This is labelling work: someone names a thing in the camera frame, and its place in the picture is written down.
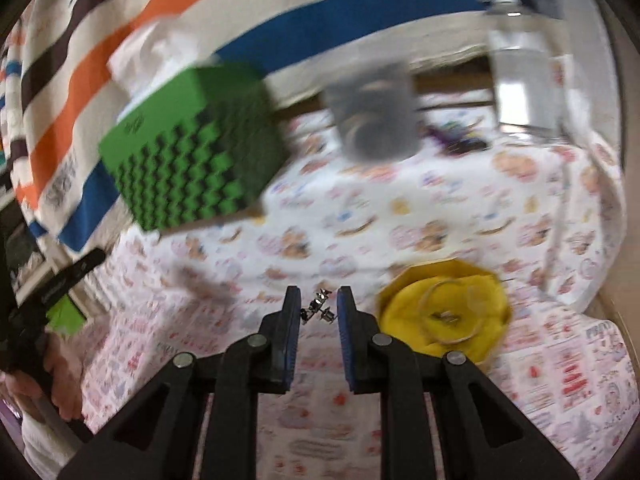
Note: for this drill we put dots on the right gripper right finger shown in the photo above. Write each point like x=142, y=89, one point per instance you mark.
x=377, y=363

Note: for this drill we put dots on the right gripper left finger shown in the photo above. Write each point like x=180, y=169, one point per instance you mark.
x=260, y=363

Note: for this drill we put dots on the silver keyring charm jewelry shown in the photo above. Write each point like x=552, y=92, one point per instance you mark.
x=317, y=306

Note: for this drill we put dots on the yellow octagonal jewelry box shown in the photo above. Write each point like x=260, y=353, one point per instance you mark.
x=448, y=305

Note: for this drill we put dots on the person left hand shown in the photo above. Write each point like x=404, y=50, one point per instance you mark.
x=64, y=369

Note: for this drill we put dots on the baby bear print cloth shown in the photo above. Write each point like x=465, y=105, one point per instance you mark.
x=529, y=231

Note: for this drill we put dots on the green black checkered box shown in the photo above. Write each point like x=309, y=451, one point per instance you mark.
x=202, y=146

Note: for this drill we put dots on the purple black pen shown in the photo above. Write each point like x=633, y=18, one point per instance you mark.
x=456, y=139

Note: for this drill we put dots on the frosted plastic cup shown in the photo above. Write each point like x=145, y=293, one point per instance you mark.
x=373, y=111

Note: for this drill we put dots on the white crumpled tissue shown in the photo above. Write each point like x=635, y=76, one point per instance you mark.
x=153, y=54

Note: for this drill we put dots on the striped Paris fabric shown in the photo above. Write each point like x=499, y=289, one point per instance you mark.
x=68, y=67

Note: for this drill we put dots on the clear pump dispenser bottle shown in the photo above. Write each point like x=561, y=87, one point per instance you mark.
x=526, y=99

